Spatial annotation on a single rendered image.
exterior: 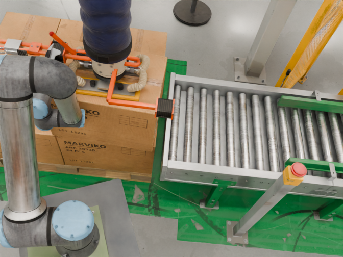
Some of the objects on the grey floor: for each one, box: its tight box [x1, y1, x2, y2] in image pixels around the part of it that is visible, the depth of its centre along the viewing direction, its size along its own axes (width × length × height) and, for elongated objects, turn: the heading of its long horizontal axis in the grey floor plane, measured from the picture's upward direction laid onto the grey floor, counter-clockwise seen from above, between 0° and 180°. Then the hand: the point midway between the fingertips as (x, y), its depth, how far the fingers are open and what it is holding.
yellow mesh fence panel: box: [275, 0, 343, 89], centre depth 220 cm, size 87×10×210 cm, turn 134°
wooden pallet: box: [0, 158, 153, 183], centre depth 271 cm, size 120×100×14 cm
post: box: [232, 166, 304, 237], centre depth 199 cm, size 7×7×100 cm
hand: (52, 51), depth 169 cm, fingers open, 7 cm apart
